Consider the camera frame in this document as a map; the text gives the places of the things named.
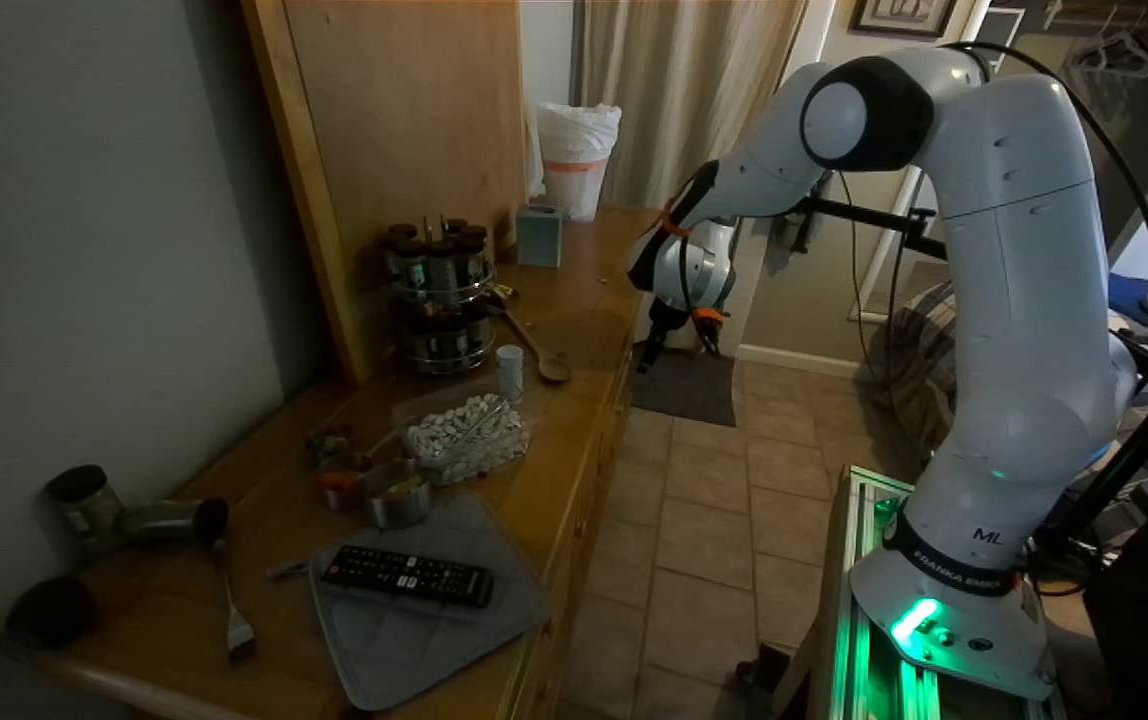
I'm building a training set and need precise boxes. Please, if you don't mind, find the small jars cluster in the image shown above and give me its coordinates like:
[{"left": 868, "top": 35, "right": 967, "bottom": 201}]
[{"left": 302, "top": 426, "right": 432, "bottom": 526}]

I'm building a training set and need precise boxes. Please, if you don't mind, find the dark floor mat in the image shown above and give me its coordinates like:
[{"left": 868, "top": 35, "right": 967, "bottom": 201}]
[{"left": 631, "top": 350, "right": 736, "bottom": 423}]

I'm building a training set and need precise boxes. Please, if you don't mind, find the beige curtain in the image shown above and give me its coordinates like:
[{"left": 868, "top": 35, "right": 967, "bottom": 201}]
[{"left": 574, "top": 0, "right": 808, "bottom": 208}]

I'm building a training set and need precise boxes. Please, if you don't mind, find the grey cloth mat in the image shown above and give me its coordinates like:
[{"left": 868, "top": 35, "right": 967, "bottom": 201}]
[{"left": 308, "top": 494, "right": 545, "bottom": 711}]

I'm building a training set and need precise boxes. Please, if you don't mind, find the blue tissue box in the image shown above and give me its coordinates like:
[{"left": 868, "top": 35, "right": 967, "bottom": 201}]
[{"left": 514, "top": 205, "right": 565, "bottom": 266}]

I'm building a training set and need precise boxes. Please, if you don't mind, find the wooden back board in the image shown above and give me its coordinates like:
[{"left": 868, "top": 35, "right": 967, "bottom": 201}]
[{"left": 241, "top": 0, "right": 529, "bottom": 382}]

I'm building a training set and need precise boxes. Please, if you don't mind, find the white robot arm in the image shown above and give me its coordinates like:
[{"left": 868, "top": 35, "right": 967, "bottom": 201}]
[{"left": 631, "top": 48, "right": 1130, "bottom": 698}]

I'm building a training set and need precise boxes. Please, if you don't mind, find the robot base stand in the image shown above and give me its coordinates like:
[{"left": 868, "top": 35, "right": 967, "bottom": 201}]
[{"left": 819, "top": 463, "right": 1063, "bottom": 720}]

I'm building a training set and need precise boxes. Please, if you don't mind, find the rotating spice rack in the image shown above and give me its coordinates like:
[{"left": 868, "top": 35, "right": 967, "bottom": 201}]
[{"left": 381, "top": 219, "right": 493, "bottom": 374}]

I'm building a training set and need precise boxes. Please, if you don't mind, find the metal spatula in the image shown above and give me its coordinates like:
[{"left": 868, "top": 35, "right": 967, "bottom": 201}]
[{"left": 213, "top": 539, "right": 256, "bottom": 664}]

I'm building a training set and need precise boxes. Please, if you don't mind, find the small white cup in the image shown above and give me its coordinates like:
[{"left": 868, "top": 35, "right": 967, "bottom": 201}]
[{"left": 493, "top": 343, "right": 529, "bottom": 398}]

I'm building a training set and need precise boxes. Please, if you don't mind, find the framed wall picture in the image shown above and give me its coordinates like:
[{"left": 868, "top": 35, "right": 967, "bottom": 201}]
[{"left": 852, "top": 0, "right": 955, "bottom": 35}]

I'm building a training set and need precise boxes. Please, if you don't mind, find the wooden dresser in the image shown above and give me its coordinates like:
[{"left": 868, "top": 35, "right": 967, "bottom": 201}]
[{"left": 44, "top": 208, "right": 651, "bottom": 720}]

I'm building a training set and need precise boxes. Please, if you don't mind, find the wooden spoon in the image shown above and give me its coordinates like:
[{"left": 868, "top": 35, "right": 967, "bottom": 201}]
[{"left": 488, "top": 284, "right": 572, "bottom": 388}]

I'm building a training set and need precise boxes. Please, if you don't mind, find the black remote control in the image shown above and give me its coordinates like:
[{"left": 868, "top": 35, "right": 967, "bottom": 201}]
[{"left": 319, "top": 543, "right": 493, "bottom": 609}]

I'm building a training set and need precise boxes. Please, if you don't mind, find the black round lid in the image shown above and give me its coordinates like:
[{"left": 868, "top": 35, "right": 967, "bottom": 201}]
[{"left": 3, "top": 577, "right": 94, "bottom": 649}]

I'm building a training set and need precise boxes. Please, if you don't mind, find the metal tin can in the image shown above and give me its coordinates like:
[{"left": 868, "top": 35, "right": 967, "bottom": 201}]
[{"left": 44, "top": 463, "right": 124, "bottom": 552}]

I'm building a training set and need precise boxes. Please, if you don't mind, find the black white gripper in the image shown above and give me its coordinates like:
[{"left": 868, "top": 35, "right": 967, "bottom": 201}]
[{"left": 629, "top": 219, "right": 736, "bottom": 370}]

